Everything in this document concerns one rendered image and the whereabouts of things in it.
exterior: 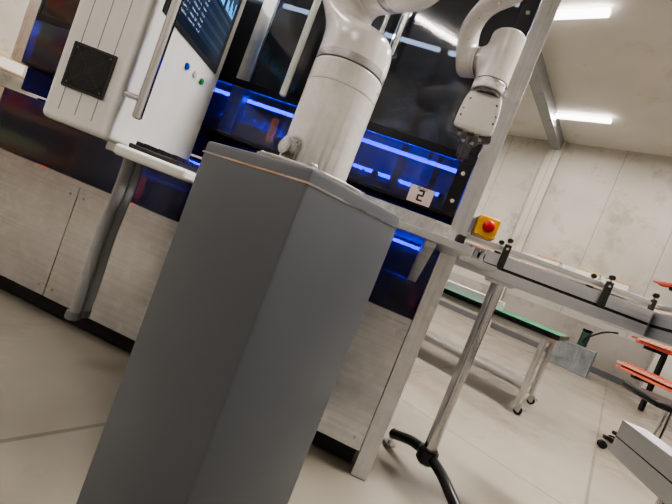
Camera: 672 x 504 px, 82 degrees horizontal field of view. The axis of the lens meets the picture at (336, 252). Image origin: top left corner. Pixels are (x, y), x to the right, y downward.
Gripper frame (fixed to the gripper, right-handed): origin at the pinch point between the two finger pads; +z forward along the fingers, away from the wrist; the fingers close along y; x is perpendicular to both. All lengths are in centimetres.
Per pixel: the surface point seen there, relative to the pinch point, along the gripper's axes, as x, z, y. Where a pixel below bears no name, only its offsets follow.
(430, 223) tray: 2.4, 20.2, 1.1
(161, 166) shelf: 16, 31, 69
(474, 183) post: -35.1, -1.7, -8.6
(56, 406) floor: 4, 110, 84
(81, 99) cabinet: 20, 23, 94
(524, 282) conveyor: -46, 23, -39
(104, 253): -15, 68, 102
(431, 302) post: -35, 42, -10
